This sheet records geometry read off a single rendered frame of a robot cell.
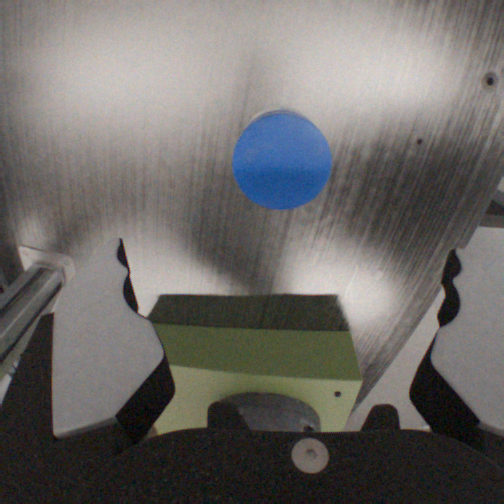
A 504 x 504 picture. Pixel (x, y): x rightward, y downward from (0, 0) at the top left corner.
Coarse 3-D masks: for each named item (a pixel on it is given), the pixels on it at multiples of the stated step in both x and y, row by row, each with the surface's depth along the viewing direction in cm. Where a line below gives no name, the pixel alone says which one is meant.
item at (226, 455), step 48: (192, 432) 5; (240, 432) 5; (288, 432) 5; (336, 432) 5; (384, 432) 4; (432, 432) 4; (96, 480) 4; (144, 480) 4; (192, 480) 4; (240, 480) 4; (288, 480) 4; (336, 480) 4; (384, 480) 4; (432, 480) 4; (480, 480) 4
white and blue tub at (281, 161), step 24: (264, 120) 19; (288, 120) 19; (240, 144) 20; (264, 144) 20; (288, 144) 20; (312, 144) 20; (240, 168) 21; (264, 168) 21; (288, 168) 21; (312, 168) 21; (264, 192) 22; (288, 192) 22; (312, 192) 22
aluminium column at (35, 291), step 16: (32, 272) 34; (48, 272) 35; (16, 288) 31; (32, 288) 32; (48, 288) 33; (0, 304) 29; (16, 304) 29; (32, 304) 30; (48, 304) 34; (0, 320) 27; (16, 320) 28; (32, 320) 31; (0, 336) 25; (16, 336) 29; (0, 352) 25; (16, 352) 28; (0, 368) 25
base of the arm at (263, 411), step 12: (228, 396) 36; (240, 396) 35; (252, 396) 34; (264, 396) 34; (276, 396) 34; (288, 396) 34; (240, 408) 33; (252, 408) 33; (264, 408) 33; (276, 408) 33; (288, 408) 33; (300, 408) 34; (312, 408) 35; (252, 420) 32; (264, 420) 32; (276, 420) 32; (288, 420) 32; (300, 420) 33; (312, 420) 34
